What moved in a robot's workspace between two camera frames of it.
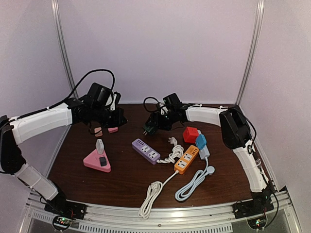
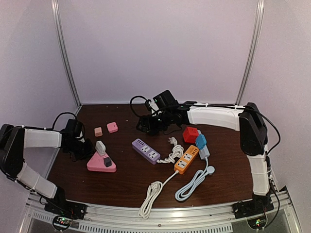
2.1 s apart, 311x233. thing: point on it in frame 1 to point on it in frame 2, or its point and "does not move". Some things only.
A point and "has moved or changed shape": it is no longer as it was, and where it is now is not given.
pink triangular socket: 98,161 has moved or changed shape
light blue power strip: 203,153 does not move
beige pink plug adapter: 97,129 does not move
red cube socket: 190,134 does not move
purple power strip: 146,151 does not move
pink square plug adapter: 112,130 does not move
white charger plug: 100,145 has moved or changed shape
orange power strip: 186,158 does not move
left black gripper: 118,120 to 89,151
